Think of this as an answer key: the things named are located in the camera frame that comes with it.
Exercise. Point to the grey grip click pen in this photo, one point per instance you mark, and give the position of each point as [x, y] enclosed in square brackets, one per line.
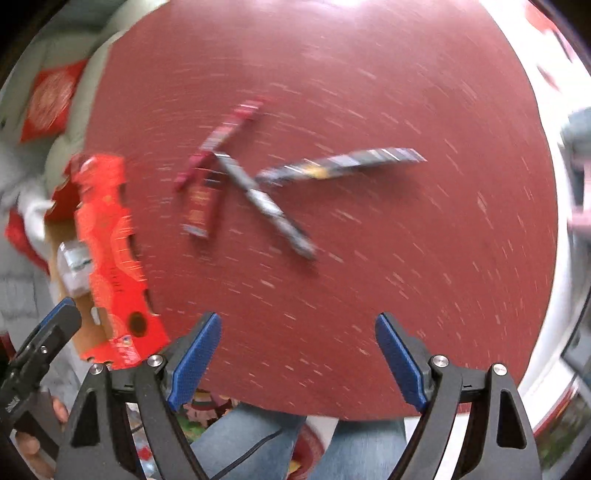
[341, 161]

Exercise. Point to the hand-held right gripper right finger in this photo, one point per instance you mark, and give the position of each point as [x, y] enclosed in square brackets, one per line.
[401, 360]

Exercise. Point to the red patterned cushion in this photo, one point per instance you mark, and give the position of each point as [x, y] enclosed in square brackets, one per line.
[46, 101]

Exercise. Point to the blue jeans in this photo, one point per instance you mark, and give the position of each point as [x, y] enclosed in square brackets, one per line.
[249, 438]

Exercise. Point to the red cardboard gift box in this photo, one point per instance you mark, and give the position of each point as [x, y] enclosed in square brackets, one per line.
[111, 258]

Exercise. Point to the red translucent click pen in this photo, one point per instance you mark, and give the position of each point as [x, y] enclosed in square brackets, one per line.
[221, 136]

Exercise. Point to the person's left hand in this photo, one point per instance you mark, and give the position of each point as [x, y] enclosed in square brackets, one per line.
[34, 454]

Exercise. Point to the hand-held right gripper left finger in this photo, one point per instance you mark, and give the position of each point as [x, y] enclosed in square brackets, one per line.
[196, 360]

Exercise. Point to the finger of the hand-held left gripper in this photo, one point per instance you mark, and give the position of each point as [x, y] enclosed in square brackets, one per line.
[57, 318]

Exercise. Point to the pale green sofa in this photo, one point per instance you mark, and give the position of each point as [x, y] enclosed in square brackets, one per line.
[64, 150]

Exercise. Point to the dark red gold-print carton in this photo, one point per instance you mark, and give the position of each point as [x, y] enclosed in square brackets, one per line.
[198, 207]

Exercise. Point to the clear barrel black pen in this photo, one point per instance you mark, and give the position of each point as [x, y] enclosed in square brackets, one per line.
[268, 207]

